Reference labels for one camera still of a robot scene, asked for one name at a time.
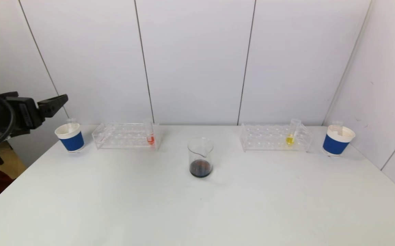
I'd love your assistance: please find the test tube with yellow liquid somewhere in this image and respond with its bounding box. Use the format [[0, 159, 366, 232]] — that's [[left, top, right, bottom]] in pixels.
[[285, 118, 302, 147]]

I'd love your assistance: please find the clear glass beaker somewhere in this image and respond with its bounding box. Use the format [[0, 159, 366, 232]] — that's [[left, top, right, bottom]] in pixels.
[[187, 137, 214, 178]]

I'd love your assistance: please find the blue and white paper cup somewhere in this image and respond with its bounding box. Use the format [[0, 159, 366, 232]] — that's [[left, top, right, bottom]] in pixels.
[[322, 124, 356, 157], [54, 122, 85, 153]]

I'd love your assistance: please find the clear acrylic test tube rack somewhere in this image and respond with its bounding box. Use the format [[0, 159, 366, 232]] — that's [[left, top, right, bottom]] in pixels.
[[92, 123, 161, 151], [240, 123, 314, 153]]

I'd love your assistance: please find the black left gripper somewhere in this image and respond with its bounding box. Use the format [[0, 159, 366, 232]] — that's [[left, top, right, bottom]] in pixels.
[[0, 90, 69, 156]]

